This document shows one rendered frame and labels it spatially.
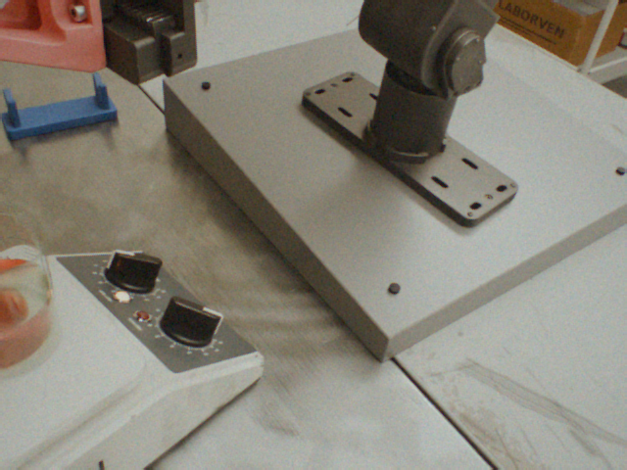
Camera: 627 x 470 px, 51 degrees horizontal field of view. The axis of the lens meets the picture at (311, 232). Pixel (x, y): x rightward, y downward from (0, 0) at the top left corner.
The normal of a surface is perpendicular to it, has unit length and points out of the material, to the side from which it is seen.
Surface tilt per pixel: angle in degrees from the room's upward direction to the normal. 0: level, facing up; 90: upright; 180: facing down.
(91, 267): 30
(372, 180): 4
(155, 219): 0
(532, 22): 91
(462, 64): 94
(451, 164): 4
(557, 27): 91
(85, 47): 91
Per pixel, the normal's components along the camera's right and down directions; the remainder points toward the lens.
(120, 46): -0.67, 0.47
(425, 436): 0.10, -0.73
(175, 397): 0.73, 0.51
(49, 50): 0.45, 0.64
